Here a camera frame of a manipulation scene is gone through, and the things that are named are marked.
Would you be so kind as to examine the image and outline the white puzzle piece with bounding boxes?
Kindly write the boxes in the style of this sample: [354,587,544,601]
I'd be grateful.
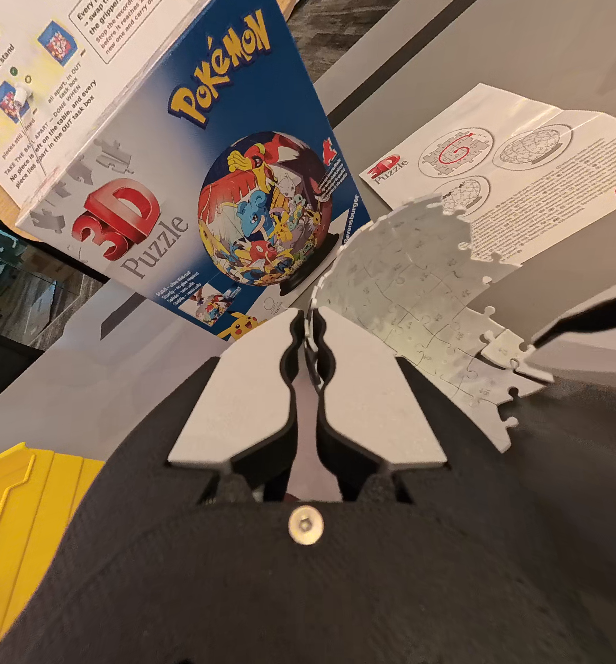
[480,328,530,370]

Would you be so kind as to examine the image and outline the yellow plastic bin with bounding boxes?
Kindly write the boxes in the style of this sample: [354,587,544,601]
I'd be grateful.
[0,442,106,660]

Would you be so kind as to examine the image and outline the white instruction card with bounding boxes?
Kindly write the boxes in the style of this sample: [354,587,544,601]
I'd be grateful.
[0,0,210,213]

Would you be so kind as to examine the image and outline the partly built puzzle ball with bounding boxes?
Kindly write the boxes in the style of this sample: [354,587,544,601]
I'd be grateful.
[305,193,547,454]

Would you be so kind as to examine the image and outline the white instruction leaflet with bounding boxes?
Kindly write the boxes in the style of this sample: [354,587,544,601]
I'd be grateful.
[359,83,616,270]

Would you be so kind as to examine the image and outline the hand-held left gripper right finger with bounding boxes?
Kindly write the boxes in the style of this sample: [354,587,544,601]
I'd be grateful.
[312,306,448,501]

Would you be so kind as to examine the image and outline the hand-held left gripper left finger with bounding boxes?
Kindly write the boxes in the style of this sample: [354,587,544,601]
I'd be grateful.
[168,307,309,501]

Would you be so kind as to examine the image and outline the blue puzzle box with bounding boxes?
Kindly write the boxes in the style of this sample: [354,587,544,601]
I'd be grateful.
[16,0,373,343]

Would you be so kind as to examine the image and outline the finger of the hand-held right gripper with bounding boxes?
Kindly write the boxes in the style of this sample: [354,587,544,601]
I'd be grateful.
[516,293,616,385]

